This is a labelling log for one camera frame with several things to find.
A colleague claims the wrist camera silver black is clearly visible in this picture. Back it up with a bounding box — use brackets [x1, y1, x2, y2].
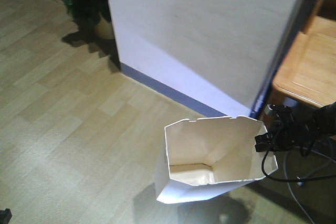
[264, 104, 292, 116]

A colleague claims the green potted plant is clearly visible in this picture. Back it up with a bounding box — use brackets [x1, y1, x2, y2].
[39, 0, 116, 41]

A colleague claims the wooden desk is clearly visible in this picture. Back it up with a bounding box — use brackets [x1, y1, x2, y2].
[258, 0, 336, 125]

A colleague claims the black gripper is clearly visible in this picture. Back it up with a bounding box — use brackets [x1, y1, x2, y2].
[255, 114, 319, 152]

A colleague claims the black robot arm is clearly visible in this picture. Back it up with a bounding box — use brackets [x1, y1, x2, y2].
[255, 103, 335, 152]

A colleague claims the white floor cable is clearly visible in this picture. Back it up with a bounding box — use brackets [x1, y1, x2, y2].
[285, 153, 316, 224]

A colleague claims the white paper trash bin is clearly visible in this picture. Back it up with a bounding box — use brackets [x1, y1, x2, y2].
[155, 116, 278, 204]

